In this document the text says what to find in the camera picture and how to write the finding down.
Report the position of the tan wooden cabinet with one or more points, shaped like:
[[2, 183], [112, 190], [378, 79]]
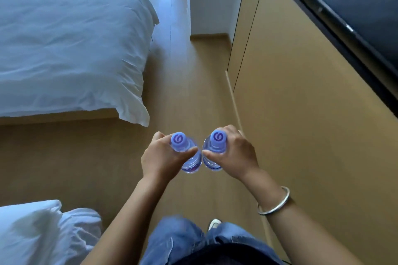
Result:
[[311, 112]]

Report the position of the person's left thumb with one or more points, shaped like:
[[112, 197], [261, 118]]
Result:
[[186, 154]]

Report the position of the white duvet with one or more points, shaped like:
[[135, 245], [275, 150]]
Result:
[[40, 233]]

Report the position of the person's right thumb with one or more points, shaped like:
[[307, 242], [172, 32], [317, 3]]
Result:
[[214, 156]]

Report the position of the bed with white duvet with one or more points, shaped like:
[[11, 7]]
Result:
[[68, 47]]

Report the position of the person's right forearm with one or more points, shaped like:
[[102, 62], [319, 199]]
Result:
[[298, 227]]

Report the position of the person's left forearm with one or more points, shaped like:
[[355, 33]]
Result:
[[124, 224]]

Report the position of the blue denim jeans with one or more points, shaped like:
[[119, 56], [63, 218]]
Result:
[[199, 243]]

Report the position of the person's right hand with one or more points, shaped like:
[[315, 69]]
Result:
[[238, 156]]

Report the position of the clear water bottle blue cap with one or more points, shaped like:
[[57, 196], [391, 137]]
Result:
[[186, 153], [214, 153]]

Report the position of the person's left hand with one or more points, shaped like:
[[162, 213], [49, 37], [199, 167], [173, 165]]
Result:
[[158, 159]]

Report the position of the black television screen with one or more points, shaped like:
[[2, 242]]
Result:
[[351, 4]]

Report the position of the white shoe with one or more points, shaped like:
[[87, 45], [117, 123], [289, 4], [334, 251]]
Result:
[[214, 223]]

